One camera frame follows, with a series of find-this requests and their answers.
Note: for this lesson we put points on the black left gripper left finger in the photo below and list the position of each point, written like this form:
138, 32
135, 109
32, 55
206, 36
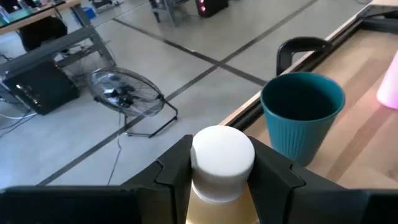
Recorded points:
93, 205

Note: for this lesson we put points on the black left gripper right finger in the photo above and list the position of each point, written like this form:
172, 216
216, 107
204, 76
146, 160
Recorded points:
311, 205

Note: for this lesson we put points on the large yellow paint bottle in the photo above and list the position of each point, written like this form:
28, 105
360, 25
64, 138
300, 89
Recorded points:
220, 161

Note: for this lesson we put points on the large pink paint bottle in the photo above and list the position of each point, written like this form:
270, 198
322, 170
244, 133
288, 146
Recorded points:
390, 87

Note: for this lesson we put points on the teal ribbed cup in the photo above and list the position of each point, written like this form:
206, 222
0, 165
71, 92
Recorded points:
298, 130

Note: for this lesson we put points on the black floor fan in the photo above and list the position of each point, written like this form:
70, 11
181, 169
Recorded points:
124, 93

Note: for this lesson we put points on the black computer tower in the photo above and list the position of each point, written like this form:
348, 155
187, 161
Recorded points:
42, 88

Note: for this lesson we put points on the black table clamp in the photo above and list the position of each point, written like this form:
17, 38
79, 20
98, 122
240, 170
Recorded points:
298, 43

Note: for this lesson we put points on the black office chair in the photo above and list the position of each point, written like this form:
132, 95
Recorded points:
42, 32

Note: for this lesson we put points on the blue box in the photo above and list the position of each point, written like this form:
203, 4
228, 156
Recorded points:
89, 12

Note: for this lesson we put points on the wooden top desk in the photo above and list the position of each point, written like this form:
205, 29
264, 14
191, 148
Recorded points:
37, 14

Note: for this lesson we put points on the computer tower red lights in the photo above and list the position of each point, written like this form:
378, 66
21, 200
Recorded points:
211, 6

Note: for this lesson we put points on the black aluminium table frame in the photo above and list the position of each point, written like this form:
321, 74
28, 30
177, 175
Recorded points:
248, 118

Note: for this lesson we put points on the metal frame desk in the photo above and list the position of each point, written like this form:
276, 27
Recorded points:
56, 46

